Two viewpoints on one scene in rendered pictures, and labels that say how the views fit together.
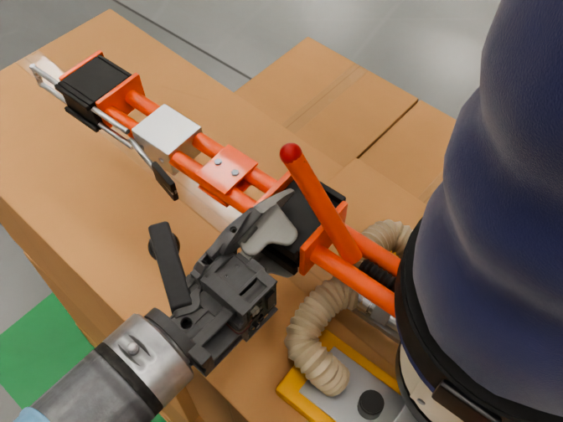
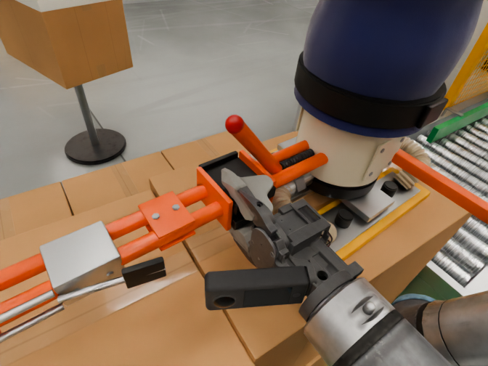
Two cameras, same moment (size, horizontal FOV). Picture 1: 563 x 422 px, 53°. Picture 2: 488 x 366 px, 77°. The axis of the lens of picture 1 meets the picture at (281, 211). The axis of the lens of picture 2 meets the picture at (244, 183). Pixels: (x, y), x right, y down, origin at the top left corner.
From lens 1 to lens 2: 0.48 m
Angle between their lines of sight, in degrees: 51
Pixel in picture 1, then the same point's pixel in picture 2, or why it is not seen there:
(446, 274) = (421, 40)
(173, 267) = (264, 274)
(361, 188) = (178, 183)
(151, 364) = (379, 298)
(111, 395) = (415, 337)
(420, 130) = (85, 190)
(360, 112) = (41, 215)
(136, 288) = not seen: outside the picture
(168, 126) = (80, 247)
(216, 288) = (303, 236)
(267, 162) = not seen: hidden behind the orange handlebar
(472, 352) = (442, 68)
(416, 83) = not seen: hidden behind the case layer
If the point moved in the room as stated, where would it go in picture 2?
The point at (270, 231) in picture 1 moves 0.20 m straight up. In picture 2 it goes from (258, 189) to (286, 26)
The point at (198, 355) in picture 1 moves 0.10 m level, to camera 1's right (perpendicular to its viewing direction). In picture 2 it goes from (355, 269) to (354, 208)
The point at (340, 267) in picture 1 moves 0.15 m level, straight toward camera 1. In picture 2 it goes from (285, 173) to (385, 211)
